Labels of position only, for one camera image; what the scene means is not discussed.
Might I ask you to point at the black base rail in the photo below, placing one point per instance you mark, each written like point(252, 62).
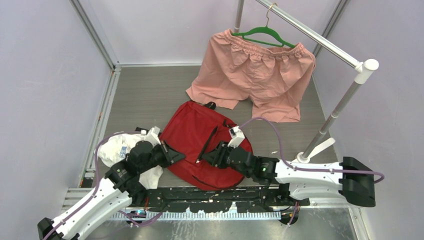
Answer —
point(247, 199)

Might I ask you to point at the green clothes hanger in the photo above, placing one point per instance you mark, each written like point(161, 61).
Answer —
point(264, 30)

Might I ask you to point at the white crumpled cloth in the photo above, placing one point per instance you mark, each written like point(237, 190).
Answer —
point(115, 149)

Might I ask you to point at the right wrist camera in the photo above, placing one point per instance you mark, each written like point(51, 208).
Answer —
point(237, 137)

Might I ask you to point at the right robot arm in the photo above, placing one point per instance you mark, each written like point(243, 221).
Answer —
point(350, 179)

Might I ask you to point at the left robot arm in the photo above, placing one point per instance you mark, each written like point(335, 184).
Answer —
point(118, 189)

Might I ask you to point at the red backpack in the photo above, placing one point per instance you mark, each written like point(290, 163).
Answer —
point(195, 130)

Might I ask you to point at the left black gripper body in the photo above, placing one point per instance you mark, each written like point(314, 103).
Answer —
point(158, 157)

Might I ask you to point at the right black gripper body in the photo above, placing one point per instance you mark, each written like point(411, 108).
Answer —
point(224, 161)

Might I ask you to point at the pink skirt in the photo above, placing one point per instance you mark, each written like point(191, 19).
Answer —
point(273, 78)

